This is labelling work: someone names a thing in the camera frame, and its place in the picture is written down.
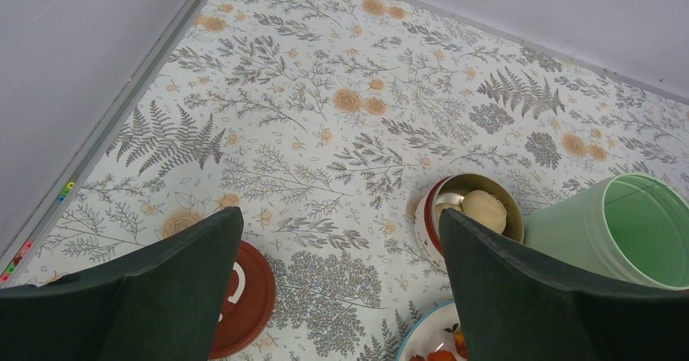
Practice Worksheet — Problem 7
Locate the steel bowl red band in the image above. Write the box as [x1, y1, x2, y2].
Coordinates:
[413, 172, 526, 273]

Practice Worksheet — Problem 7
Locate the floral table mat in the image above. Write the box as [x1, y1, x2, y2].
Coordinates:
[14, 0, 688, 360]

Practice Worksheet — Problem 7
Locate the red round lid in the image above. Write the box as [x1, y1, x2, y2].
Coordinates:
[209, 241, 276, 359]

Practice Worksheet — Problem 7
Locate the white plate with food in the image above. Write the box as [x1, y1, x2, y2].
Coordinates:
[395, 301, 467, 360]

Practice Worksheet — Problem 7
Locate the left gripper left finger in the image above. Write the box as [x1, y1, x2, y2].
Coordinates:
[1, 207, 244, 360]

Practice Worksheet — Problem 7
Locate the orange shrimp piece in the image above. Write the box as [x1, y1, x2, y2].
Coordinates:
[453, 328, 469, 360]

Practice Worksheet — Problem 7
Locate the green cylindrical container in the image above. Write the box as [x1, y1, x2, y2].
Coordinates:
[524, 172, 688, 291]

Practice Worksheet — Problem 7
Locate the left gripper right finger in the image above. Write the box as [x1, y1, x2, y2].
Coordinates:
[438, 209, 688, 360]

